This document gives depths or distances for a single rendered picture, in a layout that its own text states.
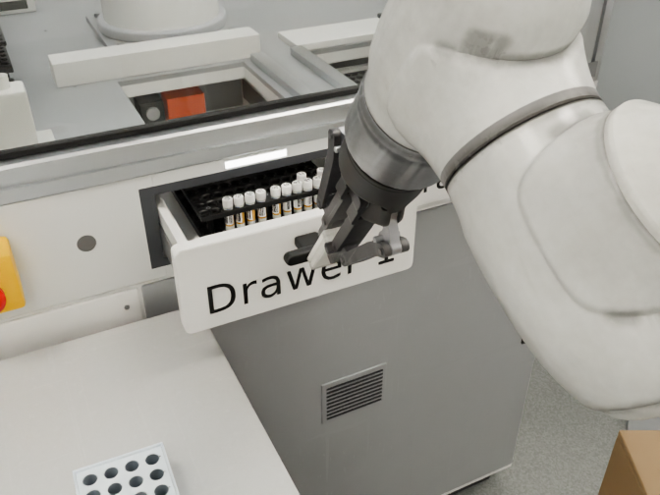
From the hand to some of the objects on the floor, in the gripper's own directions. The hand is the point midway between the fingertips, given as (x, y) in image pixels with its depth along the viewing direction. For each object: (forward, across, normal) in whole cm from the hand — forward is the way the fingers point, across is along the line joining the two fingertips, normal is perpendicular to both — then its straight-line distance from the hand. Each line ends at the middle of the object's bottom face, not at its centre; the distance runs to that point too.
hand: (330, 247), depth 73 cm
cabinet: (+115, +2, -5) cm, 115 cm away
